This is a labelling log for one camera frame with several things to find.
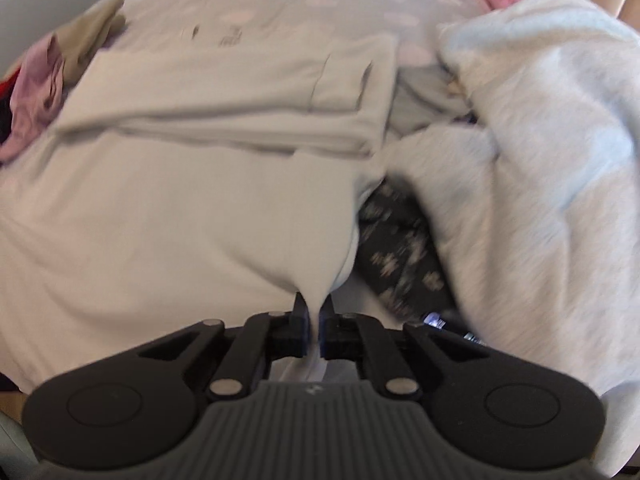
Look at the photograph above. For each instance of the white sweatshirt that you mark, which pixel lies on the white sweatshirt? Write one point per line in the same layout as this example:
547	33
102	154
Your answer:
188	183

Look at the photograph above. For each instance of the smartphone with lit screen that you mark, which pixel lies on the smartphone with lit screen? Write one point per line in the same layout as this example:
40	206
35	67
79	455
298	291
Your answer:
450	329

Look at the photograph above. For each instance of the polka dot bed cover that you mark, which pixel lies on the polka dot bed cover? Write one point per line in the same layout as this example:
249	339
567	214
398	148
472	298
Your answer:
158	24

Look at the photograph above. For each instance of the light grey garment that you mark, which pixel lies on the light grey garment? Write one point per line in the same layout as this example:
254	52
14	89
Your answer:
425	96

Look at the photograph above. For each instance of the black floral garment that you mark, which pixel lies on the black floral garment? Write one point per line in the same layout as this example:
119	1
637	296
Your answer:
397	258

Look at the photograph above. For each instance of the grey fleece blanket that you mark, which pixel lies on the grey fleece blanket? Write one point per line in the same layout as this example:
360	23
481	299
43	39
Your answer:
536	207

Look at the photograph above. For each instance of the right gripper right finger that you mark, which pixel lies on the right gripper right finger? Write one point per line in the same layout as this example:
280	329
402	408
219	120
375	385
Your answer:
363	340

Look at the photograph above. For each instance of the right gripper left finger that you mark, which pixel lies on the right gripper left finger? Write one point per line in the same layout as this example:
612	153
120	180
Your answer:
263	339

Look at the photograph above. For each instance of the khaki folded garment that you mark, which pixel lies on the khaki folded garment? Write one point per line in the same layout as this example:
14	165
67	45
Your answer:
82	37

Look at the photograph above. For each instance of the pink sweatshirt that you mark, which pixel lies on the pink sweatshirt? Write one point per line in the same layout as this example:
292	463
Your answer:
36	98

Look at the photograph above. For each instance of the red garment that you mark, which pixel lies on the red garment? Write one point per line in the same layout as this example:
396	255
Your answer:
7	84

